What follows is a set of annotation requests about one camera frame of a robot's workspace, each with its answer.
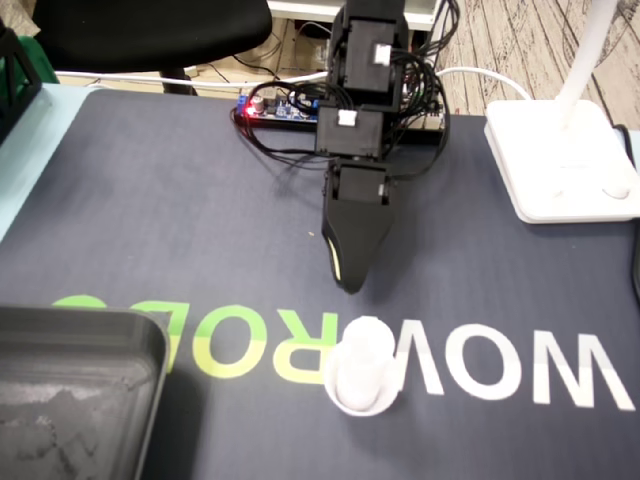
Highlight green object behind stand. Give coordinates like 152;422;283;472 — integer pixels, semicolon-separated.
0;37;59;86

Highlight black plastic tray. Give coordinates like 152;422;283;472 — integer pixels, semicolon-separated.
0;304;170;480

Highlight black servo cable bundle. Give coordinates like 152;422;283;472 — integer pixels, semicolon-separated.
389;0;461;182

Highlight green controller board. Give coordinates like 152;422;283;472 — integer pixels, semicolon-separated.
404;74;447;132

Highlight white desk lamp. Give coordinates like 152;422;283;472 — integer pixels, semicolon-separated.
483;0;640;225

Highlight dark grey WOWROBO mat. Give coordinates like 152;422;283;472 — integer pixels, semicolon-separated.
0;88;640;480

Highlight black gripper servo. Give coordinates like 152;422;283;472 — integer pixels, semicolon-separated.
322;162;398;294

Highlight blue circuit board red LED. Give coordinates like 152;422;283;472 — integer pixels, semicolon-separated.
235;92;321;132

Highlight thin black board wires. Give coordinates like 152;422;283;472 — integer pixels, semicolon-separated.
232;79;346;169

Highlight black office chair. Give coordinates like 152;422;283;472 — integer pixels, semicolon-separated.
32;0;274;94

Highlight black metal stand frame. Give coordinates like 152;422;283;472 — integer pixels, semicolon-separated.
0;19;43;146

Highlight white flanged plastic cup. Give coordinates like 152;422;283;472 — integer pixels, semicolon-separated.
323;317;400;417

